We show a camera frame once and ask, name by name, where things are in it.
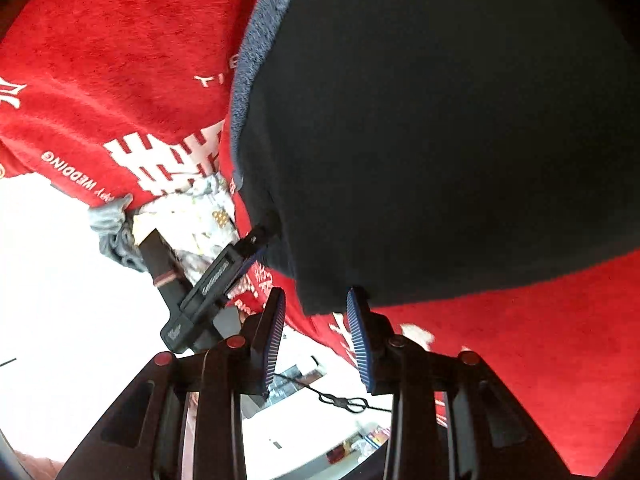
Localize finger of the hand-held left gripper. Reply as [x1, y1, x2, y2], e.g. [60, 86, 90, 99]
[235, 225, 281, 261]
[232, 259, 263, 295]

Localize red printed blanket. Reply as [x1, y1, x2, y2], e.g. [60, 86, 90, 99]
[0, 0, 640, 478]

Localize grey cloth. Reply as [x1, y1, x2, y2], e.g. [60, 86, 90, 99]
[87, 194, 151, 273]

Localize black pants with blue waistband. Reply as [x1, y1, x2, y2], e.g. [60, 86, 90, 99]
[230, 0, 640, 317]

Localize pile of colourful packets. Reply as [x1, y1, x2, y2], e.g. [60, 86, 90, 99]
[325, 425, 391, 463]

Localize white patterned cloth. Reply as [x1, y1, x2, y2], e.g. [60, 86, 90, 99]
[132, 172, 238, 286]

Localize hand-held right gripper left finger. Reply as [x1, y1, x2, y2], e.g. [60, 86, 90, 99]
[57, 287, 287, 480]

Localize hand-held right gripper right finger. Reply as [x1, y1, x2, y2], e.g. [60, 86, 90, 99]
[346, 286, 571, 480]

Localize black cable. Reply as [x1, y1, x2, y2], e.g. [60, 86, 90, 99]
[272, 370, 396, 413]

